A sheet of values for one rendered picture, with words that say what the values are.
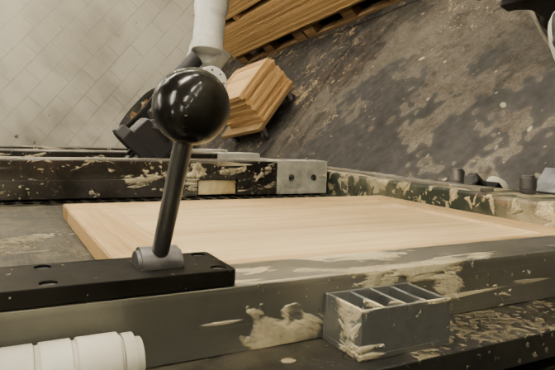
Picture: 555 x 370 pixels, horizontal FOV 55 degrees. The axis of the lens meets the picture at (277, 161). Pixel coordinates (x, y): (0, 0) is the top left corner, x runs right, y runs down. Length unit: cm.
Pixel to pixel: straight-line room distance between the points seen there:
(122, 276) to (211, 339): 6
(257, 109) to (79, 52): 275
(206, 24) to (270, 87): 297
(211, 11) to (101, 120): 504
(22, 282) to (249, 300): 12
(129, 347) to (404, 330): 16
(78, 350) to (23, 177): 73
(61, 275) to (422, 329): 21
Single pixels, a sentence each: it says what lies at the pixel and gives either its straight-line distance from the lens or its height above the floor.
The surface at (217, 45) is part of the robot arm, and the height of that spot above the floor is 126.
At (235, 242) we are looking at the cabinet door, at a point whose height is 122.
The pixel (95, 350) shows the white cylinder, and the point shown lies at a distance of 27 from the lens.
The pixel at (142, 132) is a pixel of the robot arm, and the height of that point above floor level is 126.
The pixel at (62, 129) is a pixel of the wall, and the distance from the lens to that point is 602.
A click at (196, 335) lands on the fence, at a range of 32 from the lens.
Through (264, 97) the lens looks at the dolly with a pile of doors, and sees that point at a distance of 405.
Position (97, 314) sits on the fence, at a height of 137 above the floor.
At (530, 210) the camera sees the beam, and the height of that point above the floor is 90.
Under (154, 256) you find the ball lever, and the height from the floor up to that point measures 136.
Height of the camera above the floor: 147
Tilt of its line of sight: 24 degrees down
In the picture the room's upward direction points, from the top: 46 degrees counter-clockwise
